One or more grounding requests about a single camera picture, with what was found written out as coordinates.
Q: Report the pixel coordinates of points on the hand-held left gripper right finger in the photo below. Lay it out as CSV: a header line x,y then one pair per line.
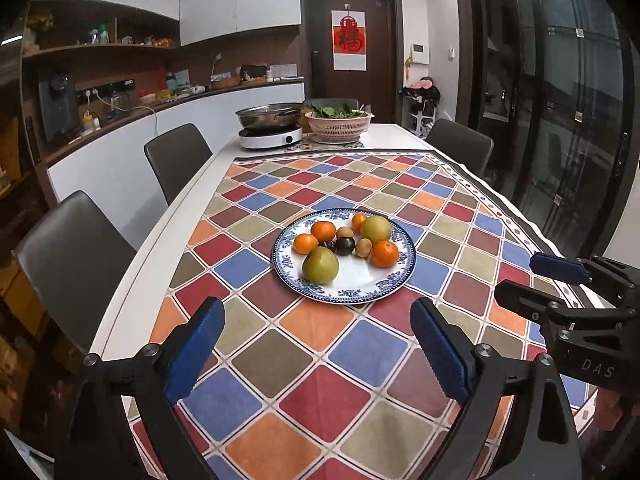
x,y
440,350

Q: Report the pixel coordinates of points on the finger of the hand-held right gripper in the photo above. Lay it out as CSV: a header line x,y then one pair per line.
x,y
522,296
557,267

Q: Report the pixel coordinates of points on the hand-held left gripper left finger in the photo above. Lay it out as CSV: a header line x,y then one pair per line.
x,y
197,345

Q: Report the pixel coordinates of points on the blue-rimmed white plate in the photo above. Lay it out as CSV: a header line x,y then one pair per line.
x,y
360,282

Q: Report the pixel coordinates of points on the brown kiwi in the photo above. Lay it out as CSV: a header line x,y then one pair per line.
x,y
363,247
344,232

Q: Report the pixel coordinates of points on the dark purple plum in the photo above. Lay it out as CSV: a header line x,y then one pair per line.
x,y
345,245
328,246

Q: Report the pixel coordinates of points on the small orange mandarin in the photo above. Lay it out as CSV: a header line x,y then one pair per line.
x,y
358,222

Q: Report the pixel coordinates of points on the colourful checkered tablecloth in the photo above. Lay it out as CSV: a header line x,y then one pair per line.
x,y
325,400

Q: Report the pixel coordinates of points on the grey dining chair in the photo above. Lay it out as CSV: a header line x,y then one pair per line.
x,y
75,255
177,160
462,145

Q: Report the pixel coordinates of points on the black framed glass sliding door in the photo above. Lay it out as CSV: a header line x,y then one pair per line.
x,y
550,110

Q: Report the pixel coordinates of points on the white stool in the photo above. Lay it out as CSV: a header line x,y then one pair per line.
x,y
420,120

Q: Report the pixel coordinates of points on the white base cabinet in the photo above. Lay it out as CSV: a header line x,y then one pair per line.
x,y
110,160

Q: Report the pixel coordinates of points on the white induction cooker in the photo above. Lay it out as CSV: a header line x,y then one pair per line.
x,y
270,139

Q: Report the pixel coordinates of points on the plush toy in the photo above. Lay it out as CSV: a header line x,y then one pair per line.
x,y
425,90

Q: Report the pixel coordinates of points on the stainless steel pot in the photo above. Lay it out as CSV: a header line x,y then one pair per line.
x,y
267,116

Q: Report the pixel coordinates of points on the pink plastic basket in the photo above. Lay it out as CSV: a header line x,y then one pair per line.
x,y
340,129

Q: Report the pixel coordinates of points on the green leafy vegetables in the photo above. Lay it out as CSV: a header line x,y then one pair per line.
x,y
332,110

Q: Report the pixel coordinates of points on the black countertop appliance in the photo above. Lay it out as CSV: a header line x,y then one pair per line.
x,y
57,107

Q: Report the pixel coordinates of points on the dark brown door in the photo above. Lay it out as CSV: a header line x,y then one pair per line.
x,y
380,35

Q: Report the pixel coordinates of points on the red and white door poster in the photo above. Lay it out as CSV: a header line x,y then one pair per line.
x,y
349,40

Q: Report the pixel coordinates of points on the white upper cabinets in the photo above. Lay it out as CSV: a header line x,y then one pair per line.
x,y
235,0

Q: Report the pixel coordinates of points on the white wall intercom panel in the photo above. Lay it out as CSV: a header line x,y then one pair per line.
x,y
419,53

